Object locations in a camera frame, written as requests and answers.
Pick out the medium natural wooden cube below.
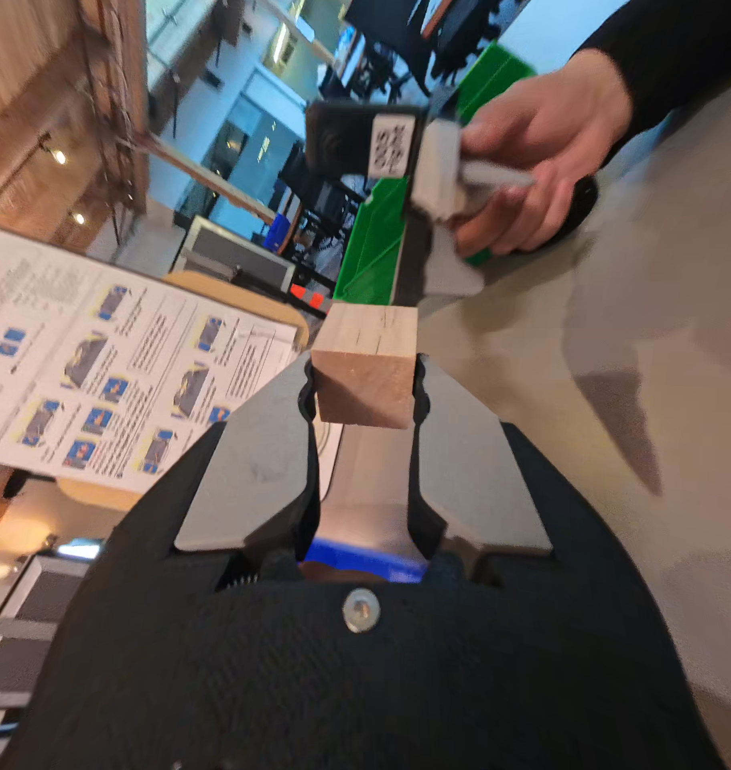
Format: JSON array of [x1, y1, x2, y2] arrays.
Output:
[[310, 302, 418, 429]]

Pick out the grey aluminium-framed case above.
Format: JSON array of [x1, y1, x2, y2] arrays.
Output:
[[172, 215, 295, 291], [0, 553, 91, 711]]

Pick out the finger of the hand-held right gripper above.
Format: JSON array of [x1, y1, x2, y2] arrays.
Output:
[[422, 219, 485, 298], [410, 119, 467, 221]]

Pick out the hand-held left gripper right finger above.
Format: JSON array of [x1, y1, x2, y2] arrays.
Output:
[[406, 354, 554, 578]]

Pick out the person's right hand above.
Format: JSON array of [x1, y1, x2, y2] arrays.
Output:
[[447, 48, 634, 259]]

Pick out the green plastic bin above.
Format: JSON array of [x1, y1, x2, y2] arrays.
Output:
[[332, 42, 538, 306]]

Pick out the black office chair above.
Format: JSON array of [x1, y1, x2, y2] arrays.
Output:
[[344, 0, 445, 97]]

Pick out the blue plastic bin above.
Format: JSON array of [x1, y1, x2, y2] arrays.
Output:
[[304, 537, 428, 584]]

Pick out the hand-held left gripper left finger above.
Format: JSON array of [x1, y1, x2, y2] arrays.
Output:
[[173, 350, 322, 559]]

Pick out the diagonal support beam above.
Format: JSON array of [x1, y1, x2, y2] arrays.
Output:
[[142, 131, 277, 225]]

